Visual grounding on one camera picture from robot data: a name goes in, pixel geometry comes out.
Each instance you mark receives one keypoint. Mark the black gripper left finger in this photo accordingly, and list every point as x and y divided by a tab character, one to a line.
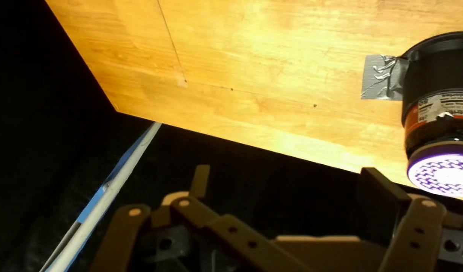
202	242

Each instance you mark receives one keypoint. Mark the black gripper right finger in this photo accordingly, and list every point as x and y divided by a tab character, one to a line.
423	236

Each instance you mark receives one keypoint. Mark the black jar with orange label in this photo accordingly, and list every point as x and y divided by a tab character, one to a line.
438	76

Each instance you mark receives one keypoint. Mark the white pole with blue tape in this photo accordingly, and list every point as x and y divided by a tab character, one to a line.
111	191

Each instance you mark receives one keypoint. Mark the grey duct tape patch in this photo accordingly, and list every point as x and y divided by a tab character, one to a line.
376	81

